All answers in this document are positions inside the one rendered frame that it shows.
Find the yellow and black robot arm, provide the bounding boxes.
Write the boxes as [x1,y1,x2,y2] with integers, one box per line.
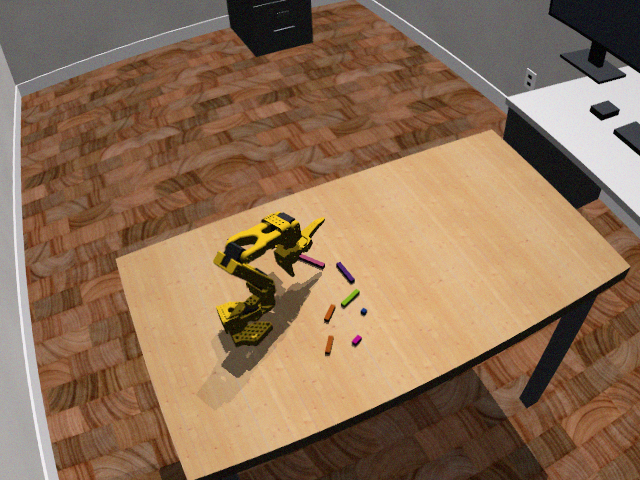
[213,212,302,348]

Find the pink rod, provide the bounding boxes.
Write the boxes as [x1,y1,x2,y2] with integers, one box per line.
[299,254,325,269]

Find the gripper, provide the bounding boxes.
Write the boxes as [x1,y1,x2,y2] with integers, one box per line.
[271,217,325,277]

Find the lime green rod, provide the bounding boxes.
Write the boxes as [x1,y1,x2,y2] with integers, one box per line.
[341,289,360,308]

